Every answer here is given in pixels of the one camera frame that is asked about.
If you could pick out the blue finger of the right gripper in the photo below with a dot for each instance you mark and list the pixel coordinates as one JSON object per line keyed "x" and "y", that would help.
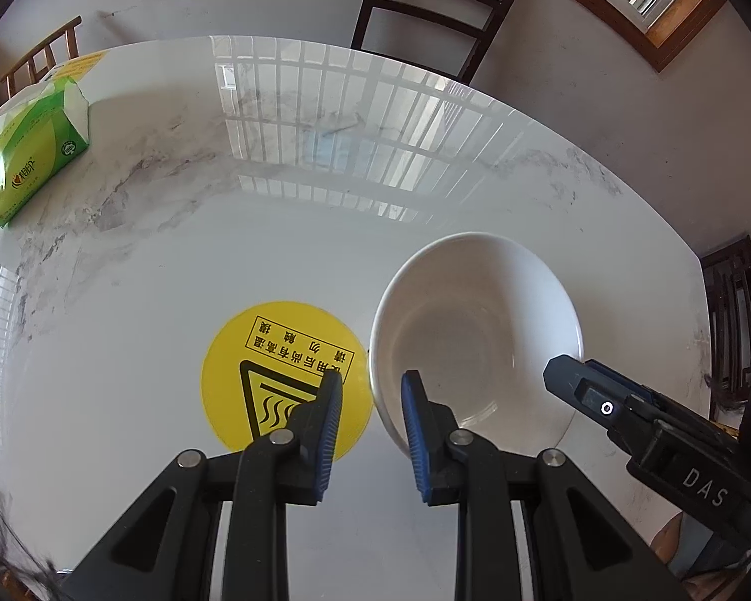
{"x": 593, "y": 389}

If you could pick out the green tissue pack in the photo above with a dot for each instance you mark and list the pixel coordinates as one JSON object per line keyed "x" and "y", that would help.
{"x": 42, "y": 129}

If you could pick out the large pink bowl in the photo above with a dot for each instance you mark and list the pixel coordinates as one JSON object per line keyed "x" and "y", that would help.
{"x": 479, "y": 317}

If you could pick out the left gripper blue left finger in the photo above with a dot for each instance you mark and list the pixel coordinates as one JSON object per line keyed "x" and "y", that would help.
{"x": 292, "y": 464}

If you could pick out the light wooden chair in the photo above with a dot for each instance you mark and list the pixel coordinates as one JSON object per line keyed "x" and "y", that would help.
{"x": 40, "y": 59}

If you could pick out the yellow round warning sticker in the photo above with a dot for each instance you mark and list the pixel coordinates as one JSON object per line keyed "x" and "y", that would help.
{"x": 269, "y": 359}

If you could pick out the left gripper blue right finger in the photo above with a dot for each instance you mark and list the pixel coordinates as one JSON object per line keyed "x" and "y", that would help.
{"x": 451, "y": 464}

